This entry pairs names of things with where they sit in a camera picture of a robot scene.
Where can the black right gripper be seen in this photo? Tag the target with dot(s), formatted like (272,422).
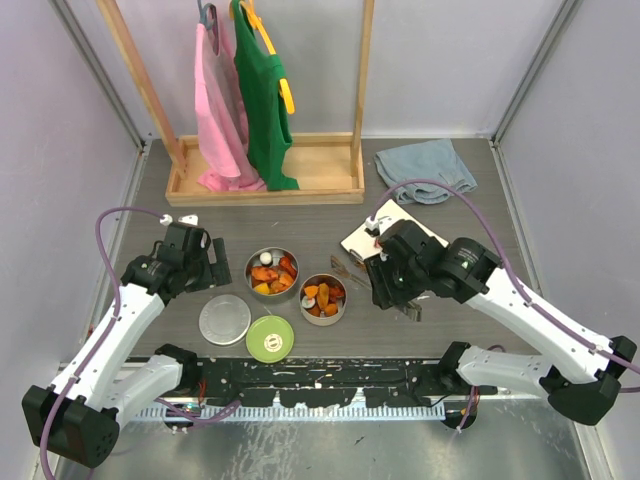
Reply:
(384,293)

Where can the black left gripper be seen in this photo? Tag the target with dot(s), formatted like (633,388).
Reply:
(214,274)

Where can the yellow food piece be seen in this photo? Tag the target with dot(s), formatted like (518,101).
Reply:
(263,289)

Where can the round steel lid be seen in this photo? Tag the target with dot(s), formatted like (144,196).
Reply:
(224,320)

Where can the large round steel tin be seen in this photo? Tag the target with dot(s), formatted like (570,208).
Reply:
(285,286)

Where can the red food piece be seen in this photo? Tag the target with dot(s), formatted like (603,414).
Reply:
(286,265)

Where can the red bacon piece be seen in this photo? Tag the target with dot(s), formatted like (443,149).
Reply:
(337,294)

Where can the green round lid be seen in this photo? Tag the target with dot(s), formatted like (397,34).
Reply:
(270,339)

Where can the small sushi roll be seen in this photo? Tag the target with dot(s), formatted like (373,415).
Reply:
(308,303)

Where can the orange fried food piece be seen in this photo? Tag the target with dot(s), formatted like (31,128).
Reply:
(311,291)

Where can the small steel bowl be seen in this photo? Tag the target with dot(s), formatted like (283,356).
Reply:
(324,313)

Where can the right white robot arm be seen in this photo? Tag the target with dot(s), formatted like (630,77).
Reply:
(576,370)

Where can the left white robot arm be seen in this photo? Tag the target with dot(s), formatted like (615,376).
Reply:
(79,416)

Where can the white square plate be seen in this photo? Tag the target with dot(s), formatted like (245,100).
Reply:
(363,245)

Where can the folded blue towel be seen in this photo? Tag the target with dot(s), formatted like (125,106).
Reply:
(436,160)

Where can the pink shirt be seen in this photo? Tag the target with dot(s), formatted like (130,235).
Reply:
(222,124)

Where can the wooden clothes rack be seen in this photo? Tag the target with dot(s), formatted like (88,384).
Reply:
(329,167)

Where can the green shirt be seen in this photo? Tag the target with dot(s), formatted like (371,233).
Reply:
(269,134)

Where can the yellow clothes hanger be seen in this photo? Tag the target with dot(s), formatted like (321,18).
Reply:
(255,44)

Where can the grey clothes hanger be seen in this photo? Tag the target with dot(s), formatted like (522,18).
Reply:
(208,17)

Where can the white cable duct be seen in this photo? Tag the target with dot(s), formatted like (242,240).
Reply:
(357,411)

